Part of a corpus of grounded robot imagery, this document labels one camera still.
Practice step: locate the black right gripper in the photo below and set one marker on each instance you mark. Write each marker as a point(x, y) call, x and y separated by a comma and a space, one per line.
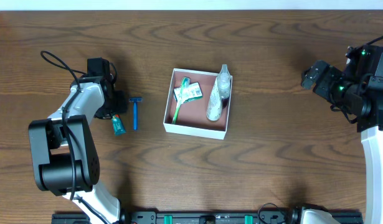
point(321, 81)

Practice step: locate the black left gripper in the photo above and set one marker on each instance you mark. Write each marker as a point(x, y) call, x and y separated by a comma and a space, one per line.
point(115, 106)

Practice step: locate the blue disposable razor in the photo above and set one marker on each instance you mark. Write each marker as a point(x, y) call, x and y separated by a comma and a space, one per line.
point(135, 101)

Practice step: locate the red green toothpaste tube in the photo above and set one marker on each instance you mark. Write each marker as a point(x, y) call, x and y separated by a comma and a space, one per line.
point(118, 126)

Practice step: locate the green white toothbrush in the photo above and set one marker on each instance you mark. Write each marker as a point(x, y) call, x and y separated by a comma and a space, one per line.
point(184, 84)

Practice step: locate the green white soap packet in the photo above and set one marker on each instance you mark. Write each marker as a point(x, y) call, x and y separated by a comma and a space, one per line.
point(191, 93)

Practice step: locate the white cosmetic tube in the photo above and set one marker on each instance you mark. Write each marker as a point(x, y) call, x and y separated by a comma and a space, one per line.
point(214, 107)

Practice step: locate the clear spray bottle dark liquid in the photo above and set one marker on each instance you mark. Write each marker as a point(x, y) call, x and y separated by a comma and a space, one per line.
point(223, 84)

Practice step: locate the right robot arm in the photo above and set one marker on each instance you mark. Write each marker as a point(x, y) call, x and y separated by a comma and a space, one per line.
point(358, 91)

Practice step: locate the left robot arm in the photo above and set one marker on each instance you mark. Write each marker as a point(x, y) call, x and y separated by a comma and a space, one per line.
point(64, 156)

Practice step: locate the white box with pink interior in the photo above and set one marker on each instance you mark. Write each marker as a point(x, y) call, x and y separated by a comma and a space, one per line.
point(192, 119)

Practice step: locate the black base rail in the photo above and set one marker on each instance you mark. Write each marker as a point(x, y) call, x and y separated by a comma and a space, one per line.
point(263, 215)

